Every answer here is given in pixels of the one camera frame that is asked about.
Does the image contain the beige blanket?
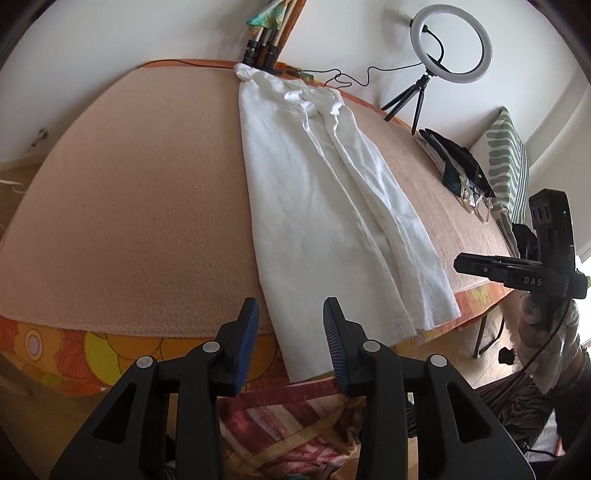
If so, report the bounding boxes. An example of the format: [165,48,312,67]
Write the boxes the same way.
[0,62,513,337]

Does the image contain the black cable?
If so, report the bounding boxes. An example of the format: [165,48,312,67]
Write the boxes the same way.
[300,21,446,88]

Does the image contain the white pants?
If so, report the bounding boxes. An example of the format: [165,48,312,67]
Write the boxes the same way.
[233,62,462,384]

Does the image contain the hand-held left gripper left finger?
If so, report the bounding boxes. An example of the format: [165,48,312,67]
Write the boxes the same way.
[48,298,259,480]

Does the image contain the orange floral bedsheet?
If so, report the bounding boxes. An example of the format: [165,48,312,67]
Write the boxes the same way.
[0,58,518,398]

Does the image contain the silver folded tripod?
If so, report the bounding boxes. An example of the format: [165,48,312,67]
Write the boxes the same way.
[242,0,296,68]

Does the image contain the colourful patterned cloth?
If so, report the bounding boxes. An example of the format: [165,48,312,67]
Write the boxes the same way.
[247,0,289,31]

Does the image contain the pile of dark clothes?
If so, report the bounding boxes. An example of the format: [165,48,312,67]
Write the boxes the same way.
[413,128,497,224]

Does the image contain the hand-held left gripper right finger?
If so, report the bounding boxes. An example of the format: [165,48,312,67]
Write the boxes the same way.
[322,298,536,480]

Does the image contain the person's white top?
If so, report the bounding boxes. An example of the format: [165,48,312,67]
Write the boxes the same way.
[508,300,589,393]

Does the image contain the red striped patchwork cloth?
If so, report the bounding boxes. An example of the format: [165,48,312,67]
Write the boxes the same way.
[217,376,370,480]

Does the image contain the person's striped trousers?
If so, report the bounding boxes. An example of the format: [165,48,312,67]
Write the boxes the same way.
[406,369,559,462]

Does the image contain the ring light on black tripod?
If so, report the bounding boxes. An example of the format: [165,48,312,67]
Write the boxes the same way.
[381,4,494,136]

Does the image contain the black metal frame leg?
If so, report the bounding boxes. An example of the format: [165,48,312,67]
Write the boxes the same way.
[473,305,506,358]

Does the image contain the green striped pillow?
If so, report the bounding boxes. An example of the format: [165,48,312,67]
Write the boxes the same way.
[468,107,532,227]

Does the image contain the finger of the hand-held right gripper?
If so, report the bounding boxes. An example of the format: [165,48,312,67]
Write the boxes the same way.
[453,253,546,289]

